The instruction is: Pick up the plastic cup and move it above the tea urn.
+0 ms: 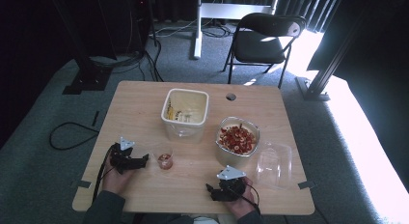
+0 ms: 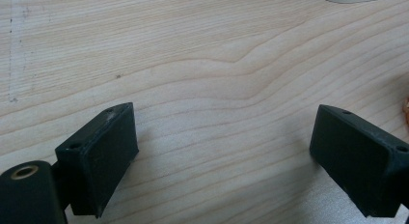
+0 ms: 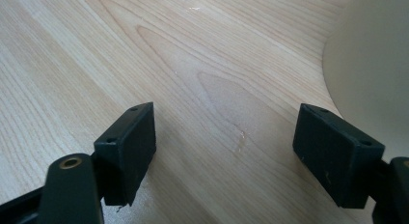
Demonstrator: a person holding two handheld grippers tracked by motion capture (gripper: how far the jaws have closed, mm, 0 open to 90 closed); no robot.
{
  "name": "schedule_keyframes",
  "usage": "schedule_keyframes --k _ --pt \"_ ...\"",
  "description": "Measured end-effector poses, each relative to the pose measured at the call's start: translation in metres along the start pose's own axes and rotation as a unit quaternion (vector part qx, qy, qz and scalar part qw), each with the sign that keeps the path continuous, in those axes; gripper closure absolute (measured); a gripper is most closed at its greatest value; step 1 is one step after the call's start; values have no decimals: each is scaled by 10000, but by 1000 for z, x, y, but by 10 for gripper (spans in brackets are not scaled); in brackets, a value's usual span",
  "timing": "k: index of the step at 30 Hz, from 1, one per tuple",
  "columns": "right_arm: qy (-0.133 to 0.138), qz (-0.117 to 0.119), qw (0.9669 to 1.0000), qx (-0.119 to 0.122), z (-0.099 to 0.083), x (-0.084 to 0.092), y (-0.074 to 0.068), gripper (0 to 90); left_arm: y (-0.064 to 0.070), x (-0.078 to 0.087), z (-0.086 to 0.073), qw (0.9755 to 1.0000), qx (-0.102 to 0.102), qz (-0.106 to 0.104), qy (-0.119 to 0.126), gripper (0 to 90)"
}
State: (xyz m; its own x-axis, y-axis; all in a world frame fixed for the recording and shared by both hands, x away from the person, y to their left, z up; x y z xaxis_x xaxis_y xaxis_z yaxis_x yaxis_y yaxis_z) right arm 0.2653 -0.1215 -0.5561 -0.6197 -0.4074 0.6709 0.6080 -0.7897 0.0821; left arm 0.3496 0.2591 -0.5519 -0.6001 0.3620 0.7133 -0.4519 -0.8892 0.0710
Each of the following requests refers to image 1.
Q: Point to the glass bowl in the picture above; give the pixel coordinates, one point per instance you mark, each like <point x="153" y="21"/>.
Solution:
<point x="225" y="158"/>

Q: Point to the yellow packet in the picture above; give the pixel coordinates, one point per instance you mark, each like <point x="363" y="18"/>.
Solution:
<point x="170" y="112"/>

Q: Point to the grey tape piece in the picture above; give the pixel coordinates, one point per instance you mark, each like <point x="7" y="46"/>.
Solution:
<point x="306" y="184"/>
<point x="81" y="184"/>

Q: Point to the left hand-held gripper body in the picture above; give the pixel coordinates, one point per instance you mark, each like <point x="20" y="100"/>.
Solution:
<point x="123" y="159"/>

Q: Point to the white desk frame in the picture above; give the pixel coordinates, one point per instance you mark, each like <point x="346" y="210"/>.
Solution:
<point x="197" y="31"/>

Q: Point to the black metal profile stand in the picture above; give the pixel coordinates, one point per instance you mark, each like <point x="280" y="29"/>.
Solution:
<point x="318" y="80"/>

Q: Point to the white square bin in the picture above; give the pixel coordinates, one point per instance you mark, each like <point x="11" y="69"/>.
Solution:
<point x="185" y="116"/>

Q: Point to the dark curtain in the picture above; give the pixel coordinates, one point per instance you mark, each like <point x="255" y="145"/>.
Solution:
<point x="305" y="8"/>

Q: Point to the black floor stand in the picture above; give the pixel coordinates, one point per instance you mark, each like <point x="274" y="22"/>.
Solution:
<point x="87" y="79"/>

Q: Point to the clear plastic container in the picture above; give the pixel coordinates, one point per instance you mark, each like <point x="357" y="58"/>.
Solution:
<point x="274" y="166"/>

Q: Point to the person's left hand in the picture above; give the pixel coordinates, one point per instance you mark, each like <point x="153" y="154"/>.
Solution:
<point x="116" y="181"/>

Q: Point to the sliced red chili pile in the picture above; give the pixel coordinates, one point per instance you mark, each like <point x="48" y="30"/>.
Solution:
<point x="237" y="139"/>

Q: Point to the small black strip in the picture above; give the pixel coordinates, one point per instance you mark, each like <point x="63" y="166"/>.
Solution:
<point x="95" y="118"/>

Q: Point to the small clear plastic cup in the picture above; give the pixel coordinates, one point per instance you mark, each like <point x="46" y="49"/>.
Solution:
<point x="165" y="160"/>

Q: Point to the black folding chair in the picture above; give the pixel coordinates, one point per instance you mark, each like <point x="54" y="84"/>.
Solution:
<point x="257" y="45"/>

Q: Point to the person's right hand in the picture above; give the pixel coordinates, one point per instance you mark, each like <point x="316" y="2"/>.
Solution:
<point x="241" y="206"/>

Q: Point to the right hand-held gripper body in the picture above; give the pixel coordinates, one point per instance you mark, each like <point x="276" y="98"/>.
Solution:
<point x="230" y="185"/>

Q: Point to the white packet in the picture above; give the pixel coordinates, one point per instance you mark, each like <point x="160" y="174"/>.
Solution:
<point x="184" y="116"/>

